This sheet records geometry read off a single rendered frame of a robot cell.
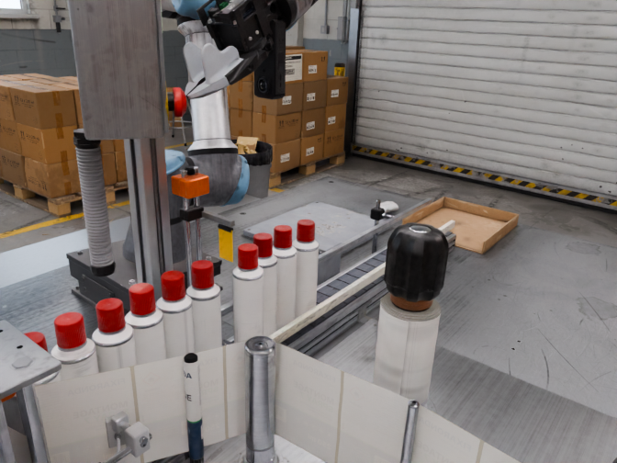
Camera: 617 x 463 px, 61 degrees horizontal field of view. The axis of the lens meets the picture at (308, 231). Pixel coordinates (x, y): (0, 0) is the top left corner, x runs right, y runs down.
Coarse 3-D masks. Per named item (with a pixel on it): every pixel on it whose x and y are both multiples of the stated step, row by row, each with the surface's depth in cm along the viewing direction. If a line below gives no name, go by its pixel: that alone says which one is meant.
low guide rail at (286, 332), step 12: (444, 228) 143; (384, 264) 121; (372, 276) 116; (348, 288) 109; (360, 288) 113; (324, 300) 104; (336, 300) 106; (312, 312) 100; (324, 312) 103; (288, 324) 96; (300, 324) 97; (276, 336) 92; (288, 336) 95
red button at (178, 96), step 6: (174, 90) 67; (180, 90) 67; (168, 96) 68; (174, 96) 67; (180, 96) 67; (168, 102) 67; (174, 102) 67; (180, 102) 67; (168, 108) 68; (174, 108) 67; (180, 108) 67; (174, 114) 68; (180, 114) 68
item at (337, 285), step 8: (448, 232) 149; (376, 256) 133; (384, 256) 133; (368, 264) 129; (376, 264) 129; (352, 272) 124; (360, 272) 124; (368, 272) 124; (336, 280) 120; (344, 280) 120; (352, 280) 120; (376, 280) 121; (320, 288) 116; (328, 288) 116; (336, 288) 116; (368, 288) 117; (320, 296) 113; (328, 296) 113; (352, 296) 114; (344, 304) 110; (328, 312) 107; (320, 320) 104; (304, 328) 101; (312, 328) 102; (296, 336) 98; (288, 344) 97
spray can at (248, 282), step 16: (240, 256) 85; (256, 256) 85; (240, 272) 86; (256, 272) 86; (240, 288) 86; (256, 288) 86; (240, 304) 87; (256, 304) 87; (240, 320) 88; (256, 320) 88; (240, 336) 89
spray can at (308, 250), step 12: (300, 228) 96; (312, 228) 96; (300, 240) 97; (312, 240) 97; (300, 252) 96; (312, 252) 97; (300, 264) 97; (312, 264) 98; (300, 276) 98; (312, 276) 99; (300, 288) 99; (312, 288) 100; (300, 300) 100; (312, 300) 101; (300, 312) 101
